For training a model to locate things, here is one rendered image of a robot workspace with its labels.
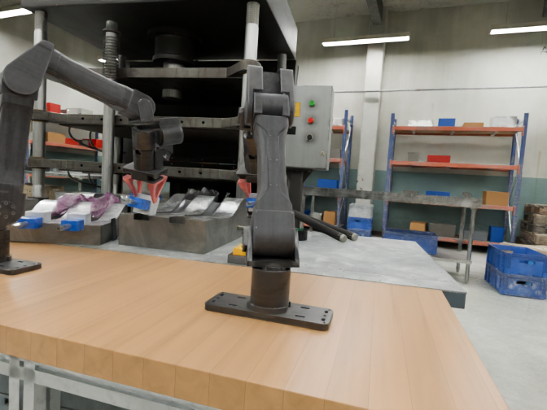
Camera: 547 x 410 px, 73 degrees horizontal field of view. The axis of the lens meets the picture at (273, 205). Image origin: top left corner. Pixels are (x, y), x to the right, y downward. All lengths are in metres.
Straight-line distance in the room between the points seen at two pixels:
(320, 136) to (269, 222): 1.25
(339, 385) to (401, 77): 7.47
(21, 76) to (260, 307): 0.65
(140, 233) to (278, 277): 0.59
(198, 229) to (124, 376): 0.56
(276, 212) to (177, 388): 0.28
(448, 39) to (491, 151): 2.18
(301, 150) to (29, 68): 1.21
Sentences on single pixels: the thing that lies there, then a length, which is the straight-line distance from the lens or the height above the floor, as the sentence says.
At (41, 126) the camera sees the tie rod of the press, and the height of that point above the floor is 1.21.
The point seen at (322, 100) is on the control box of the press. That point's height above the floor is 1.40.
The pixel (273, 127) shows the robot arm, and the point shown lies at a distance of 0.68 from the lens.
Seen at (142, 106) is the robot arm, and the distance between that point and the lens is 0.98.
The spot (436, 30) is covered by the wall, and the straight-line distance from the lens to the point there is 8.02.
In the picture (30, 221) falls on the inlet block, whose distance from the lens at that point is 1.14.
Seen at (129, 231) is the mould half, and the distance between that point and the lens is 1.10.
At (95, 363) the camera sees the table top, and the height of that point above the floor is 0.78.
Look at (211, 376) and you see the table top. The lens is 0.45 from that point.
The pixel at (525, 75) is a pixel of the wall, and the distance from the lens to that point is 7.90.
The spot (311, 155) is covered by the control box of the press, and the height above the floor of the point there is 1.13.
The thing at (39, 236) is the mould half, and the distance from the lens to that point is 1.18.
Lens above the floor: 1.01
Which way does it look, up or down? 4 degrees down
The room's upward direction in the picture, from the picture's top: 4 degrees clockwise
